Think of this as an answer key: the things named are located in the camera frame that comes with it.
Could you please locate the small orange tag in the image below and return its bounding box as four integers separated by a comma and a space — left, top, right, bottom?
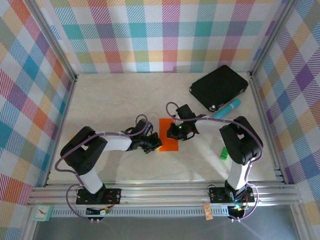
202, 203, 214, 221

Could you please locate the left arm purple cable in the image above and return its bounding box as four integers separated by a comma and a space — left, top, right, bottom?
54, 114, 154, 221

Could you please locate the grey slotted cable duct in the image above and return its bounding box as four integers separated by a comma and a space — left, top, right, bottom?
50, 206, 231, 219

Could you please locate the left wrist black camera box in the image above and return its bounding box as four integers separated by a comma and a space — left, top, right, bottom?
134, 119, 154, 137

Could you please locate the turquoise pen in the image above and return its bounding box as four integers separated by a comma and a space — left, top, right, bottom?
211, 98, 243, 120

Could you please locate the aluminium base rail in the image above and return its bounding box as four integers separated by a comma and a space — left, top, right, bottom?
27, 183, 303, 207

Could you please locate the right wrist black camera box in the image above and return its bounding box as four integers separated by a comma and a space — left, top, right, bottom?
175, 104, 197, 121

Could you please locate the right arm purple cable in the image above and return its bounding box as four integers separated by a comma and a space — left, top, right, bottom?
166, 101, 265, 222

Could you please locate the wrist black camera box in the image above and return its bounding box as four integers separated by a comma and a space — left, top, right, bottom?
134, 119, 154, 137
175, 104, 197, 121

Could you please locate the black flat case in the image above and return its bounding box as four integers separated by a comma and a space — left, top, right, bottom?
188, 64, 250, 113

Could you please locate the green toy brick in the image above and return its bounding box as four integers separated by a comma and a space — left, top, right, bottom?
219, 146, 230, 161

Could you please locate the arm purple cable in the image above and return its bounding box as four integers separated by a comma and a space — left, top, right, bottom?
166, 101, 265, 222
54, 114, 154, 221

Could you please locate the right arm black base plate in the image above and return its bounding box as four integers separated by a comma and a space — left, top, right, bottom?
208, 186, 256, 204

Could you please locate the small wired connector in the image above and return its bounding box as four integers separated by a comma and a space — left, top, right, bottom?
85, 206, 113, 217
230, 203, 250, 213

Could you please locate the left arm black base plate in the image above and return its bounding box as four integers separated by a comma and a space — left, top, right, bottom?
75, 187, 123, 206

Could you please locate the small teal clock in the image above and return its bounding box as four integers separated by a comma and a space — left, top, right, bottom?
32, 204, 54, 222

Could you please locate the aluminium corner post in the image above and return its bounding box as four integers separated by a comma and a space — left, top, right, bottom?
23, 0, 79, 83
248, 0, 300, 77

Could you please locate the aluminium side rail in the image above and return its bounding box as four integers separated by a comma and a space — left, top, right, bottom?
247, 71, 287, 185
42, 74, 79, 188

